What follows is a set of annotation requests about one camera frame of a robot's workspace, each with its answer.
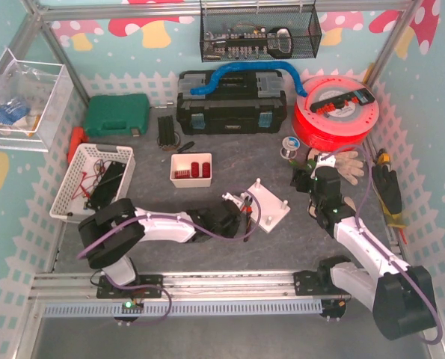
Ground black socket rail orange clips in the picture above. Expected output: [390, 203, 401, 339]
[310, 88, 375, 115]

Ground black device in basket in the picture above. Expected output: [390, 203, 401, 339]
[87, 162, 126, 212]

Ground orange tool handle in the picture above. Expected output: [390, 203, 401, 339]
[67, 126, 88, 163]

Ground black yellow work glove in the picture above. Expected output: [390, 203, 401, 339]
[372, 165, 405, 228]

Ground white knit work glove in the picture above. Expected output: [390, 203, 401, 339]
[307, 149, 364, 185]

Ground black plastic toolbox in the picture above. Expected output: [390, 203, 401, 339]
[176, 70, 287, 135]

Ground black wire mesh shelf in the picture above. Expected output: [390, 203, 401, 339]
[200, 1, 322, 62]

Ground grey slotted cable duct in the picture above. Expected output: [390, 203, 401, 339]
[43, 299, 322, 319]

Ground orange pneumatic tubing reel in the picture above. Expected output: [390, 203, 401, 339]
[292, 75, 379, 152]

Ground blue corrugated hose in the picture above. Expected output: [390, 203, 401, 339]
[190, 61, 308, 99]

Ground solder wire spool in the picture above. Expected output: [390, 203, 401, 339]
[280, 136, 301, 160]

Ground green brass pipe fitting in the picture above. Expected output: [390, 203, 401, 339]
[289, 159, 316, 171]

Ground green plastic tool case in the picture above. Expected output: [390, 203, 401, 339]
[82, 93, 150, 138]

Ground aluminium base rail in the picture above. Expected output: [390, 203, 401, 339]
[29, 271, 357, 300]

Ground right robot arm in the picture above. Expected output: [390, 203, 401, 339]
[291, 159, 443, 343]

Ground yellow black tool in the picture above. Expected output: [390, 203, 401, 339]
[374, 148, 390, 166]

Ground white plastic parts bin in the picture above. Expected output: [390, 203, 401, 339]
[169, 153, 212, 188]

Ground orange handled cutting pliers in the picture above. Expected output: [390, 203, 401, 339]
[242, 194, 253, 242]

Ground white perforated basket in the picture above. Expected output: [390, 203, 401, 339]
[49, 143, 135, 223]

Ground white peg base plate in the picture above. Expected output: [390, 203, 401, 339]
[234, 178, 290, 233]

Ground large red spring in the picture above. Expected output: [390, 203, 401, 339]
[202, 162, 211, 178]
[191, 162, 200, 178]

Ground clear acrylic wall box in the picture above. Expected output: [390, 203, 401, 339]
[0, 49, 73, 153]

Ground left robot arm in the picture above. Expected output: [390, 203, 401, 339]
[77, 192, 257, 292]

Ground yellow rod in corner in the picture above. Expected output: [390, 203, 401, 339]
[363, 62, 375, 85]

